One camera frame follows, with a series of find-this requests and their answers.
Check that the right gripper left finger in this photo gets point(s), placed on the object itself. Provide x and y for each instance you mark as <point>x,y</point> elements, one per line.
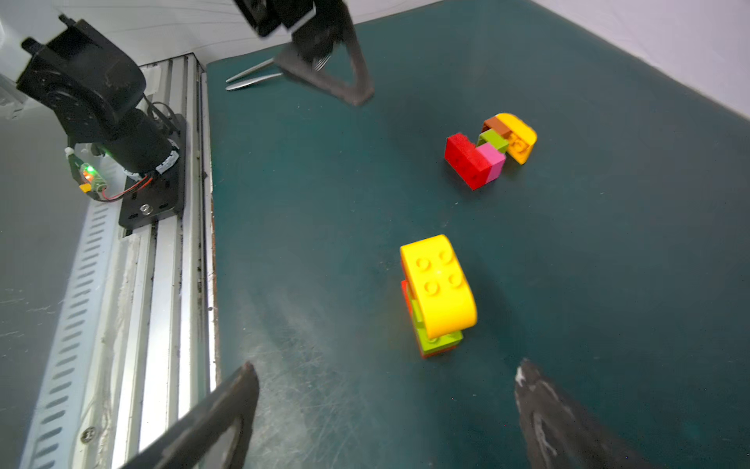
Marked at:
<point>214,434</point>

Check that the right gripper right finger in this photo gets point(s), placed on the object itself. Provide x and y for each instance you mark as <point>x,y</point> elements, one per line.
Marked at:
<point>560,433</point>

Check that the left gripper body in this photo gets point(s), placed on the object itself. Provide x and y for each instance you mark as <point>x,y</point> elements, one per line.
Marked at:
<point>316,26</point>

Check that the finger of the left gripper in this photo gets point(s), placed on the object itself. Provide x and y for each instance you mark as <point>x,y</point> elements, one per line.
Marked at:
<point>304,60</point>

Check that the orange lego brick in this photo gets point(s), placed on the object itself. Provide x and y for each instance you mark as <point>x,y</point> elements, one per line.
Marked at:
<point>497,126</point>

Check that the pink lego brick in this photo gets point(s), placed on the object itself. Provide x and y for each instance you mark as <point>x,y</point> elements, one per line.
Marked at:
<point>495,161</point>

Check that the yellow curved lego brick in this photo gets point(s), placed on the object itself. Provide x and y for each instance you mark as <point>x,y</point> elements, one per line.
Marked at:
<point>522,137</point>

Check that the red long lego brick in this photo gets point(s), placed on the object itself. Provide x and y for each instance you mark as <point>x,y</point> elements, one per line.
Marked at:
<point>410,311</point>

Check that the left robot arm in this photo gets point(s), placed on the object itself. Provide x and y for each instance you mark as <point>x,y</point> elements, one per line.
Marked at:
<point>94,88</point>

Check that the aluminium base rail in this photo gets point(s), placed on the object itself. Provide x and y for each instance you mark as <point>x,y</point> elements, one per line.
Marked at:
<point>131,352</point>

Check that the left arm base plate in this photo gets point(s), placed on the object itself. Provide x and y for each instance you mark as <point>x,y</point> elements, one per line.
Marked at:
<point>155,182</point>

